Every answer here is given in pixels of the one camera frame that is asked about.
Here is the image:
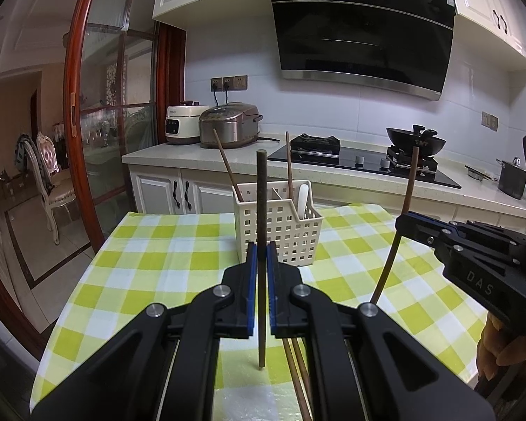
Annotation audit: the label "green white checkered tablecloth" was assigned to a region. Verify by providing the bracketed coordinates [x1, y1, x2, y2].
[30, 204, 492, 421]

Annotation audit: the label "black burner grate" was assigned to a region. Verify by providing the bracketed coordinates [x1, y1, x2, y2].
[386, 147, 439, 172]
[289, 134, 340, 156]

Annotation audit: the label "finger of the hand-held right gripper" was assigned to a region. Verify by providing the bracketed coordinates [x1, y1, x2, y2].
[410, 212, 462, 231]
[394, 214, 455, 252]

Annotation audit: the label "dark jacket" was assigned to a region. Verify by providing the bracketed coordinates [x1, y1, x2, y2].
[15, 134, 40, 176]

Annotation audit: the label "black glass range hood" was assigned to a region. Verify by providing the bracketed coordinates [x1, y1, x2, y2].
[265, 0, 459, 101]

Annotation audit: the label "black wok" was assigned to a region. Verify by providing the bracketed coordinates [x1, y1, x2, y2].
[386, 124, 447, 157]

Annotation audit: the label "white carved dining chair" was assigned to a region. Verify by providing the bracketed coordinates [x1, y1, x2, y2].
[36, 134, 77, 246]

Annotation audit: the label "glass sliding door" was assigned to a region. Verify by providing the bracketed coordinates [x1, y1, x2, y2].
[63, 0, 167, 246]

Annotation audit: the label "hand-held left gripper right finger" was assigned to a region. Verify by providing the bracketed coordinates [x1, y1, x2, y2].
[267, 242, 496, 421]

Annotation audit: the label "white electric pressure cooker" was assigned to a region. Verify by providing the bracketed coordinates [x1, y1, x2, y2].
[164, 101, 209, 145]

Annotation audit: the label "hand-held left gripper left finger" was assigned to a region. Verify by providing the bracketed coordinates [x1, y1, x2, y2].
[28, 242, 259, 421]

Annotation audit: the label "silver rice cooker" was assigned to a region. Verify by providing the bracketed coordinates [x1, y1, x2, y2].
[198, 103, 264, 150]

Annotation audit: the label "red wooden door frame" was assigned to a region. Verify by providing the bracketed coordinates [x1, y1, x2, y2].
[0, 22, 187, 360]

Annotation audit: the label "brown wooden chopstick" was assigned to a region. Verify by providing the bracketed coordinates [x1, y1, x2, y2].
[291, 338, 314, 421]
[256, 151, 267, 368]
[286, 132, 294, 201]
[370, 147, 420, 305]
[283, 338, 308, 421]
[213, 130, 243, 202]

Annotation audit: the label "person's right hand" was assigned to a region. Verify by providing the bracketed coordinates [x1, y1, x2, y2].
[476, 312, 515, 399]

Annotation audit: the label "white perforated plastic utensil basket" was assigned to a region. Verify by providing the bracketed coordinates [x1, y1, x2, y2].
[232, 180, 324, 266]

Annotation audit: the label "steel cooking pot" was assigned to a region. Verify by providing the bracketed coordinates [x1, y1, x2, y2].
[496, 157, 526, 200]

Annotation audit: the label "white base cabinets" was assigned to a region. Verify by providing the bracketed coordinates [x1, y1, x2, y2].
[127, 164, 526, 229]

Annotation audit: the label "light stone kitchen countertop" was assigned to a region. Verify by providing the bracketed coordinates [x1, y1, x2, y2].
[122, 134, 526, 211]

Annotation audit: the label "black glass gas cooktop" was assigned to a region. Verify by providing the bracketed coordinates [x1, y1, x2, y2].
[267, 140, 462, 189]

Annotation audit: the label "grey wall power outlet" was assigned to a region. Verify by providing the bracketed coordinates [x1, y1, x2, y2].
[210, 75, 249, 91]

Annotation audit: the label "white ceramic spoon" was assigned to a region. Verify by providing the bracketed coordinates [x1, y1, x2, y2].
[297, 183, 311, 221]

